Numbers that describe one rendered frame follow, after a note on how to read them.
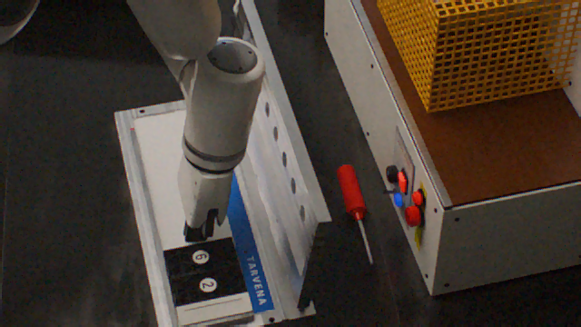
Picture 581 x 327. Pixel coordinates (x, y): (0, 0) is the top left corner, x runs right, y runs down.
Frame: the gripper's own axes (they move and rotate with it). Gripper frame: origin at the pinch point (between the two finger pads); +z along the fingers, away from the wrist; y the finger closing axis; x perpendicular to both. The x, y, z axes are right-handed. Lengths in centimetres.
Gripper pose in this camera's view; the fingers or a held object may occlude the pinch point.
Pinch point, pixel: (196, 228)
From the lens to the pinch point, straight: 158.9
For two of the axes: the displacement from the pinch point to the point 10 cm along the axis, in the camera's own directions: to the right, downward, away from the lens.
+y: 2.4, 7.2, -6.5
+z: -1.9, 6.9, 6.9
